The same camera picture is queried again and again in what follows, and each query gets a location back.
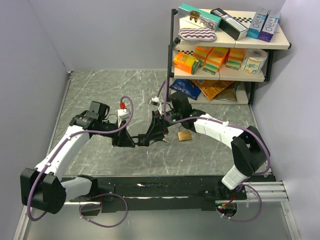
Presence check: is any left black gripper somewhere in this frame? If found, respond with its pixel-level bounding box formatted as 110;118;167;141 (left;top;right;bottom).
96;117;135;147

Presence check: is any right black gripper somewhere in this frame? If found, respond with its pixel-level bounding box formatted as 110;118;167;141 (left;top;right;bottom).
145;110;182;143

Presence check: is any black padlock with keys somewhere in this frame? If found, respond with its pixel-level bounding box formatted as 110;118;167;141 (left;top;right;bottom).
131;134;150;147

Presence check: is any large brass padlock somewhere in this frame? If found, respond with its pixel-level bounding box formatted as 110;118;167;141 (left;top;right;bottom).
177;124;192;142

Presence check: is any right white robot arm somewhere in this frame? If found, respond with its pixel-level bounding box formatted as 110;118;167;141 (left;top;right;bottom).
139;92;270;199

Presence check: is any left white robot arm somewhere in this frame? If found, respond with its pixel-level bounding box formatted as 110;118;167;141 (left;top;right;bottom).
20;101;134;221

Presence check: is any blue snack bag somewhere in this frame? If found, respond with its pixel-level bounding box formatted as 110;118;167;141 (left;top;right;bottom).
169;78;201;101

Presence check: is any orange snack bag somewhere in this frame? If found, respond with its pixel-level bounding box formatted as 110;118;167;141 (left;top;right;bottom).
192;79;234;101

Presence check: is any orange carton box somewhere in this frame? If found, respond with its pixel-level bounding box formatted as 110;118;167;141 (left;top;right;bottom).
173;52;200;75

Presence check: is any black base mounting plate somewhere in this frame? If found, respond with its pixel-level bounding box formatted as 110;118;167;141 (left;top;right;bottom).
73;175;247;213

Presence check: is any dark brown snack bag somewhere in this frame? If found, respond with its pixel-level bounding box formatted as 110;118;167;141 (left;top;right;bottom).
214;81;240;102

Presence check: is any middle sponge pack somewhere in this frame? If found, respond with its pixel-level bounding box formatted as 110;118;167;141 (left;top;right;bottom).
202;46;230;75

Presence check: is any sponge pack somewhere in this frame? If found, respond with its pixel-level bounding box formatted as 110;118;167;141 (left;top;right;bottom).
202;46;230;75
192;46;213;68
225;48;245;70

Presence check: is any left sponge pack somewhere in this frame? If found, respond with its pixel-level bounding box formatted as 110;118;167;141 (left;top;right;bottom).
192;46;213;68

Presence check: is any striped sleep mask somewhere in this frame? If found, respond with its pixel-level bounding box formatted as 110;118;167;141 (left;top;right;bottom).
178;28;217;42

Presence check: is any right sponge pack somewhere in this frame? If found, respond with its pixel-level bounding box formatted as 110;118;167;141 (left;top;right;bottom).
225;48;245;70

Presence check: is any toilet paper roll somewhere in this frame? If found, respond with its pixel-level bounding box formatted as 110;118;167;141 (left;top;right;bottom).
240;48;268;75

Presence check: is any teal toothpaste box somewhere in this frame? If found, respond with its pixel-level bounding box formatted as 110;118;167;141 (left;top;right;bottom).
178;3;222;32

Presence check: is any black white carton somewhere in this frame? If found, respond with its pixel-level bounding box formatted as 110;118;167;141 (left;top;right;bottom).
210;8;249;41

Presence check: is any blue toothpaste box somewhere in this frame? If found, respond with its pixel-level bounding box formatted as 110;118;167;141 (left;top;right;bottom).
246;7;270;39

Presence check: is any purple toothpaste box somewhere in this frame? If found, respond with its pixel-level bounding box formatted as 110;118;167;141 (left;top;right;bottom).
258;10;281;43

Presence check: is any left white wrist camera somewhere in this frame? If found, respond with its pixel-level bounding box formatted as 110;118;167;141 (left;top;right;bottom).
117;102;131;127

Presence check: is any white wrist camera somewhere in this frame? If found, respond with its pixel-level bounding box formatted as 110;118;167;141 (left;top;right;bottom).
117;102;131;127
149;96;162;107

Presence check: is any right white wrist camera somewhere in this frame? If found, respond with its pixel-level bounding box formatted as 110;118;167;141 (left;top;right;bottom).
149;96;162;107

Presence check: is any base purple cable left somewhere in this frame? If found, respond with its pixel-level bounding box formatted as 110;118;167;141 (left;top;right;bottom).
79;192;129;228

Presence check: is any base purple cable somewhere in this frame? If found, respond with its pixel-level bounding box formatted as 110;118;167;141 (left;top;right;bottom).
79;192;129;228
216;183;263;224

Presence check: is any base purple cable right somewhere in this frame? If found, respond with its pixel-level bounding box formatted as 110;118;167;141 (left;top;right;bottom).
216;183;263;224

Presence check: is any black frame beige shelf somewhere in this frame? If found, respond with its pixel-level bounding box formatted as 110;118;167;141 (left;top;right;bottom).
167;9;292;105

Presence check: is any aluminium frame rail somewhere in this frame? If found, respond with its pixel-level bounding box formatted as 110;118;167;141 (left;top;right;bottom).
244;181;301;240

